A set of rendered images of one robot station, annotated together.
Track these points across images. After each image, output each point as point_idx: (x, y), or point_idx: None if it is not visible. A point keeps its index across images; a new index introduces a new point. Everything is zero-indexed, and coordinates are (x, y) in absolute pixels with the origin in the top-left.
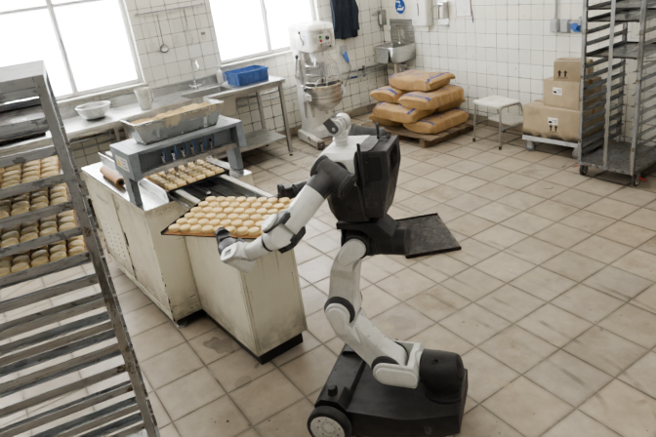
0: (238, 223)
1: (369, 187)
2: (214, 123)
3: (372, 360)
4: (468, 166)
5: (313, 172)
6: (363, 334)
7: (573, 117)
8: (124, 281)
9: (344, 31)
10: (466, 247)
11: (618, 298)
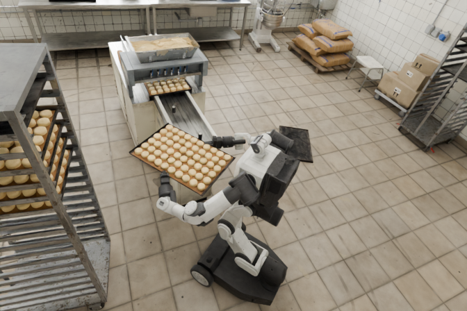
0: (178, 166)
1: (267, 193)
2: (190, 57)
3: (236, 252)
4: (336, 98)
5: (231, 185)
6: (235, 241)
7: (411, 94)
8: (122, 114)
9: None
10: (315, 162)
11: (387, 234)
